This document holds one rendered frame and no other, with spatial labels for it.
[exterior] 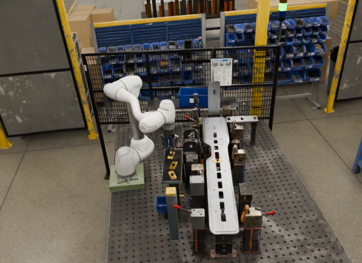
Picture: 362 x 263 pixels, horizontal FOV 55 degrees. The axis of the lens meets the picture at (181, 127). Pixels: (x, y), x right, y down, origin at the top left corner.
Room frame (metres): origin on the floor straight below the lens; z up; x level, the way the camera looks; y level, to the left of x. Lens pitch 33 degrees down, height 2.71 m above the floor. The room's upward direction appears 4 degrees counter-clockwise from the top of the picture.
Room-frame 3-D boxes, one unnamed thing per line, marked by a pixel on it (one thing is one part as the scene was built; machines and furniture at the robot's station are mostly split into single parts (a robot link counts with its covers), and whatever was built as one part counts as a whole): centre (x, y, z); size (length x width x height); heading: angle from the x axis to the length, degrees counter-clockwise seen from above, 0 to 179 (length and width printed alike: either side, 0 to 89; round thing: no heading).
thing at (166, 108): (2.01, 0.09, 1.54); 0.13 x 0.11 x 0.16; 138
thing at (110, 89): (2.41, 0.50, 1.52); 0.18 x 0.14 x 0.13; 48
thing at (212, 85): (2.85, -0.33, 1.17); 0.12 x 0.01 x 0.34; 87
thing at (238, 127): (2.52, -0.50, 0.87); 0.12 x 0.09 x 0.35; 87
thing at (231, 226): (2.10, -0.28, 1.00); 1.38 x 0.22 x 0.02; 177
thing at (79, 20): (6.93, 1.60, 0.52); 1.20 x 0.80 x 1.05; 2
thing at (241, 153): (2.17, -0.45, 0.87); 0.12 x 0.09 x 0.35; 87
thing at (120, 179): (2.29, 0.49, 0.79); 0.22 x 0.18 x 0.06; 15
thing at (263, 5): (3.19, -0.82, 1.00); 0.18 x 0.18 x 2.00; 87
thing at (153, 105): (3.03, -0.12, 1.02); 0.90 x 0.22 x 0.03; 87
